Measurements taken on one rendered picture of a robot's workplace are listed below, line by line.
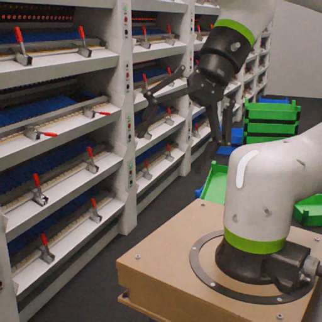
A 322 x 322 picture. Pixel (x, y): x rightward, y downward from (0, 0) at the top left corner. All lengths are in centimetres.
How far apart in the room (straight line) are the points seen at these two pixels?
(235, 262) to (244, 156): 21
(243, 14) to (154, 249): 52
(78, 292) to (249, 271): 73
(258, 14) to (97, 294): 97
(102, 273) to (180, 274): 68
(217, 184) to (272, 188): 117
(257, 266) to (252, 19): 48
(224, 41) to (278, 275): 46
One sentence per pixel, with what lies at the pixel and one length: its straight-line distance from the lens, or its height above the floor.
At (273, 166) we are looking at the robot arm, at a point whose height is 61.
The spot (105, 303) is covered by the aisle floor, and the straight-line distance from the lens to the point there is 130.
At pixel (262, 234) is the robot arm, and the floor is 48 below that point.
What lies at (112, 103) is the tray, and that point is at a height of 56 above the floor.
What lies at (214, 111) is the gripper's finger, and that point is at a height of 67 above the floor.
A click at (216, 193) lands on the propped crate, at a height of 8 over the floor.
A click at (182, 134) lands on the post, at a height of 25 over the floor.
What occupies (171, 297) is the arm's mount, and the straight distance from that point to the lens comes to 76.
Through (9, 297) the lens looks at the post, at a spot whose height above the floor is 16.
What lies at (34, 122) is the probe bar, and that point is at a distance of 111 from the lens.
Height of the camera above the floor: 84
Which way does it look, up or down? 20 degrees down
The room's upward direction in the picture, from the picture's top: straight up
